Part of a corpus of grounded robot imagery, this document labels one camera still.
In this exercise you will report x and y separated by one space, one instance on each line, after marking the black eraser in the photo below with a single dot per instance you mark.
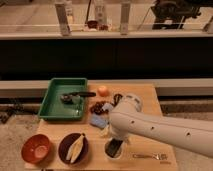
113 147

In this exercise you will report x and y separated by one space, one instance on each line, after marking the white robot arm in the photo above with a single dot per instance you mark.
192 135

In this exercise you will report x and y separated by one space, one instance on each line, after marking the white paper cup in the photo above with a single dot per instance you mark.
118 154

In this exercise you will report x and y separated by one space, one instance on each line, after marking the orange ball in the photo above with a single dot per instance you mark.
103 91

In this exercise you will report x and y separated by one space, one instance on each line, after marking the dark red grape bunch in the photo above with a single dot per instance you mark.
97 108

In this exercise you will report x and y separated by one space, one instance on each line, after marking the blue sponge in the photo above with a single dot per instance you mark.
98 121

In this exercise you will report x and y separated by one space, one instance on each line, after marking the green plastic tray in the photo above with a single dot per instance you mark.
59 104

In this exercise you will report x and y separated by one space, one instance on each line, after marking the dark brown bowl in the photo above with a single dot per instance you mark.
66 142

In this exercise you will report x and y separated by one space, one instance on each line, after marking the peeled banana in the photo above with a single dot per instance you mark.
75 149

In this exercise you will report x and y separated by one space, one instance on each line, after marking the wooden board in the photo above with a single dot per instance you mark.
96 159

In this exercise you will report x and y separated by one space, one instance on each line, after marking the silver fork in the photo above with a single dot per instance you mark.
154 156

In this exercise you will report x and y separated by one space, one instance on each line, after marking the orange red bowl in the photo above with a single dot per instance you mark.
36 148

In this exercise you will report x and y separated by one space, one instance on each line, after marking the black handled scoop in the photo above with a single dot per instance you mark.
75 97

